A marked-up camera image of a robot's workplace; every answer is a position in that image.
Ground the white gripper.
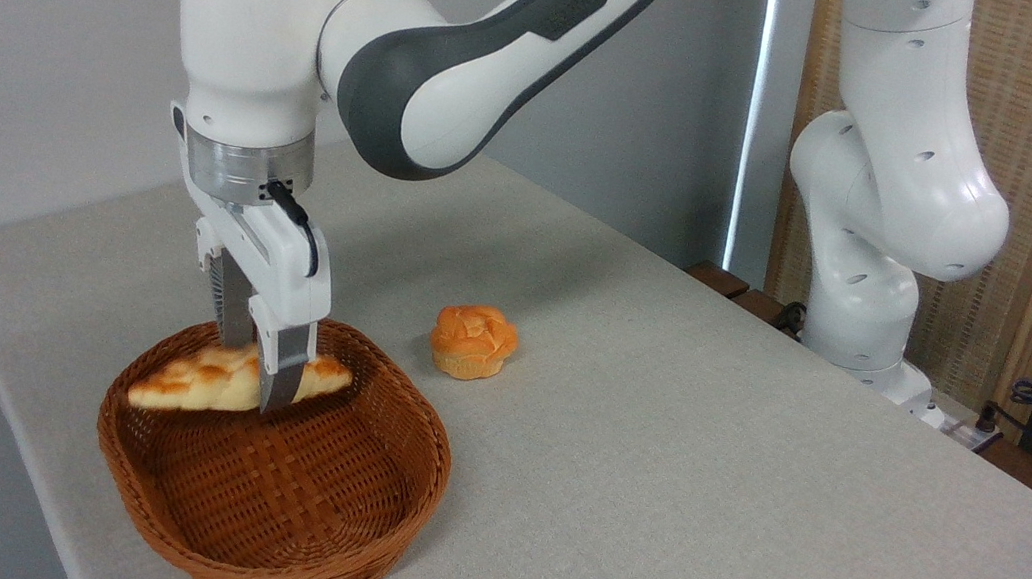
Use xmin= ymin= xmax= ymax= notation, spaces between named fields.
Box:
xmin=152 ymin=172 xmax=348 ymax=422

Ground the long braided bread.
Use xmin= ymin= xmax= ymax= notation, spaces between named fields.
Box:
xmin=126 ymin=327 xmax=357 ymax=438

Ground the brown wicker basket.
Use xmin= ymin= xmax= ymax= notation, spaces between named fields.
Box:
xmin=75 ymin=288 xmax=471 ymax=579

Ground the round orange muffin bread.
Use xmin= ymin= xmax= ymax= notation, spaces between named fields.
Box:
xmin=424 ymin=298 xmax=524 ymax=388

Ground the grey tablecloth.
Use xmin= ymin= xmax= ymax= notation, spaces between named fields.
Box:
xmin=0 ymin=88 xmax=1032 ymax=579

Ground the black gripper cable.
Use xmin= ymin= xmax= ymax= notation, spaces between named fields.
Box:
xmin=254 ymin=179 xmax=331 ymax=280

